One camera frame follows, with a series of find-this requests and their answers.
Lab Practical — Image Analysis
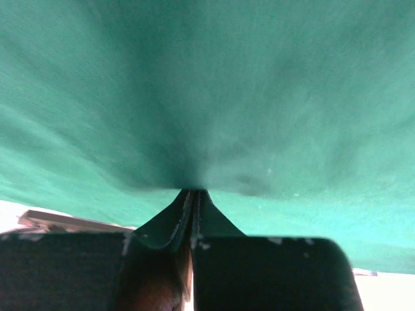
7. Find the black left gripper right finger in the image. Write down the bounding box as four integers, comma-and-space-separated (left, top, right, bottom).
191, 190, 362, 310

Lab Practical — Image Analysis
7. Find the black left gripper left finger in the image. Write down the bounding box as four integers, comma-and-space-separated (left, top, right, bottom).
1, 190, 191, 310

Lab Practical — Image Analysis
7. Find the green surgical drape cloth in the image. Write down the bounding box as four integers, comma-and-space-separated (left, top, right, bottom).
1, 1, 414, 273

